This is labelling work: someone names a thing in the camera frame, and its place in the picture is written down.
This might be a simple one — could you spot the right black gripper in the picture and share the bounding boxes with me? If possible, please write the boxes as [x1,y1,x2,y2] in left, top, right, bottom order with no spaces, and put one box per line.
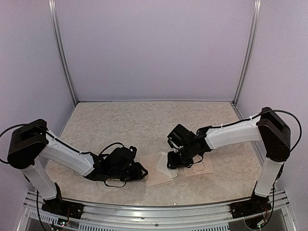
[167,144,194,169]

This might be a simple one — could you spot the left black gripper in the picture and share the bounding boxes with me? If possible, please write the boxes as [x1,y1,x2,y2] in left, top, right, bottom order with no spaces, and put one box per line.
[110,162,148,182]

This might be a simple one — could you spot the pink envelope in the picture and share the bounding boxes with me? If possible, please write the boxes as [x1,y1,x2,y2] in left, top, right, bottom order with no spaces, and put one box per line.
[140,152,175,187]

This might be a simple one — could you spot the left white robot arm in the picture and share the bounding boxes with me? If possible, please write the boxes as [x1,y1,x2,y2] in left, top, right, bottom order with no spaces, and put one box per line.
[5,119,148,214]

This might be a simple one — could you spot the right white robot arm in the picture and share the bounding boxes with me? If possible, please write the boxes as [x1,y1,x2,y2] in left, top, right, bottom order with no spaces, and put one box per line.
[167,107,291,214]

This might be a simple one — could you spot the pink printed card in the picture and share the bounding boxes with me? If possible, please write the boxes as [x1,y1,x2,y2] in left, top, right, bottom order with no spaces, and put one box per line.
[183,154,214,177]

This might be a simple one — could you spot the front aluminium rail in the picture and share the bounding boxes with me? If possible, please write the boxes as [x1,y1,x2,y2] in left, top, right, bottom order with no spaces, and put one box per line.
[16,191,296,231]

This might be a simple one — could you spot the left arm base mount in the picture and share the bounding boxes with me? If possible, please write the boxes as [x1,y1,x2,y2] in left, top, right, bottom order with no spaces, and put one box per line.
[41,183,84,219]

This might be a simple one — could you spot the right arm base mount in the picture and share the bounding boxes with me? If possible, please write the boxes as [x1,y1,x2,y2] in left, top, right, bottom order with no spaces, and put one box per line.
[230,188,272,218]

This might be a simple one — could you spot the right aluminium frame post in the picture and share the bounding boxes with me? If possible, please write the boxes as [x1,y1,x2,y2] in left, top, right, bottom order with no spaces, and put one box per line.
[232,0,262,107]

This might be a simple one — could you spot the aluminium frame post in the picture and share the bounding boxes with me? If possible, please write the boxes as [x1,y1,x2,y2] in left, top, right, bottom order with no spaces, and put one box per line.
[232,0,262,107]
[48,0,79,106]

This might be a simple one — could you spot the left aluminium frame post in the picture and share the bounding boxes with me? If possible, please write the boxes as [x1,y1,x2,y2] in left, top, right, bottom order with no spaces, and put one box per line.
[48,0,79,106]

